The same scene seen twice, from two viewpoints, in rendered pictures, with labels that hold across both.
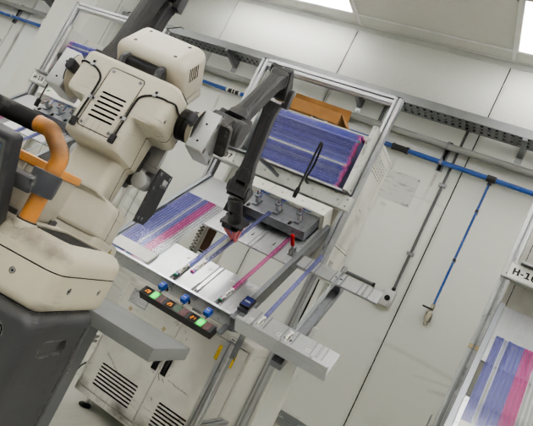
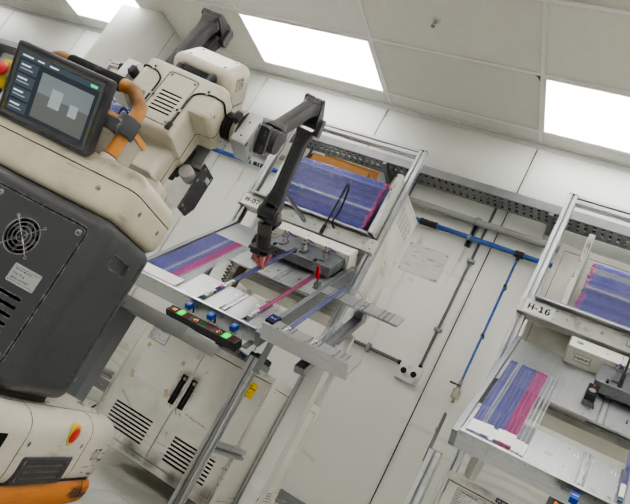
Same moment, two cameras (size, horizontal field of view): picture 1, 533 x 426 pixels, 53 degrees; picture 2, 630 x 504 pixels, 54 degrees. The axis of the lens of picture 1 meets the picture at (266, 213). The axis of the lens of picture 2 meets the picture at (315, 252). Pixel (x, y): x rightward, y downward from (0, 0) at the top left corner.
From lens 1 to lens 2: 0.58 m
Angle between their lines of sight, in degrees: 9
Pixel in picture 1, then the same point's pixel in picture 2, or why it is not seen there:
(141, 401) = (156, 437)
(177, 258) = (203, 284)
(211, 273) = (237, 298)
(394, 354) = (420, 435)
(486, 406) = (498, 410)
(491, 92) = (518, 171)
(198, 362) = (217, 394)
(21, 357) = (99, 257)
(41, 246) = (123, 171)
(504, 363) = (517, 380)
